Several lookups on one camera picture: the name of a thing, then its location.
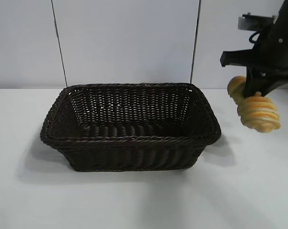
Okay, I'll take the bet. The dark brown woven basket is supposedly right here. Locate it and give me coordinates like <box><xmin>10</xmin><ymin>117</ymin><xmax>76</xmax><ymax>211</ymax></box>
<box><xmin>40</xmin><ymin>82</ymin><xmax>222</xmax><ymax>173</ymax></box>

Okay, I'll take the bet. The silver black wrist camera mount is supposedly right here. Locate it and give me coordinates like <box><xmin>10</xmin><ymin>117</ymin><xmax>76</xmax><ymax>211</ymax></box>
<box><xmin>237</xmin><ymin>13</ymin><xmax>278</xmax><ymax>32</ymax></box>

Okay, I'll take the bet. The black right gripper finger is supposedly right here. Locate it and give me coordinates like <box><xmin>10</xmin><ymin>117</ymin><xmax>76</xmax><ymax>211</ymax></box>
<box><xmin>260</xmin><ymin>74</ymin><xmax>288</xmax><ymax>96</ymax></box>
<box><xmin>243</xmin><ymin>67</ymin><xmax>270</xmax><ymax>99</ymax></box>

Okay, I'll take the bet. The long twisted bread loaf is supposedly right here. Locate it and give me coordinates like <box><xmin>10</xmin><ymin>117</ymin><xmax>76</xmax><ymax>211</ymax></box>
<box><xmin>226</xmin><ymin>75</ymin><xmax>282</xmax><ymax>134</ymax></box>

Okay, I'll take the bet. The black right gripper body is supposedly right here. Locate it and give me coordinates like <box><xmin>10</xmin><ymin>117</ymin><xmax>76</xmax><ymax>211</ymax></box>
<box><xmin>219</xmin><ymin>14</ymin><xmax>288</xmax><ymax>83</ymax></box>

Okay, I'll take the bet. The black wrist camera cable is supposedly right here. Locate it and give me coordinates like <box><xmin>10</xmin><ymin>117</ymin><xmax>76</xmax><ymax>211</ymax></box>
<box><xmin>248</xmin><ymin>31</ymin><xmax>263</xmax><ymax>45</ymax></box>

